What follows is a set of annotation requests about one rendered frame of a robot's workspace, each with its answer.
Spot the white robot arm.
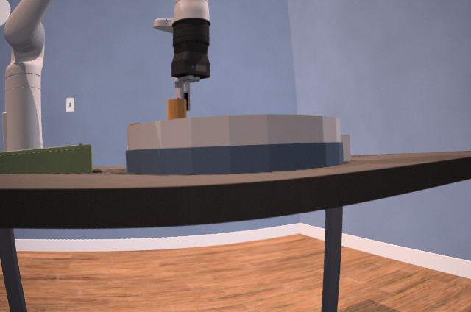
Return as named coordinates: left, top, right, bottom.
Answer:
left=2, top=0, right=53, bottom=152

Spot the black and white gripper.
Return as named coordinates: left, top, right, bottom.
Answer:
left=153, top=0, right=210, bottom=111

